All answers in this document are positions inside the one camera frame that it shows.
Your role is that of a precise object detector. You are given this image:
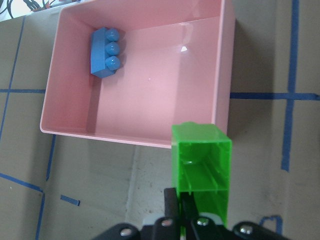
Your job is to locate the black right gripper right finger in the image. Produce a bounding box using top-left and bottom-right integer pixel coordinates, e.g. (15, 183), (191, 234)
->
(180, 192), (199, 240)

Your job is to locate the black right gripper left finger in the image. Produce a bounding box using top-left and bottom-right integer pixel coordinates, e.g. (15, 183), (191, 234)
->
(164, 188), (180, 225)

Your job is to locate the green toy block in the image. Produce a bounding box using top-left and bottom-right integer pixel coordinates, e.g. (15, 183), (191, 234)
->
(171, 122), (232, 240)

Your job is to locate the blue toy block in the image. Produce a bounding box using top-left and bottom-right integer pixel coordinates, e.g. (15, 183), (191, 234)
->
(90, 27), (121, 79)

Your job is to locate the pink plastic box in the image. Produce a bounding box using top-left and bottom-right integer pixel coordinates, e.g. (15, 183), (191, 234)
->
(40, 0), (236, 148)

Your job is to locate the brown paper table cover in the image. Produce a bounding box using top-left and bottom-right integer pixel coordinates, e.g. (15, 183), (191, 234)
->
(0, 0), (320, 240)

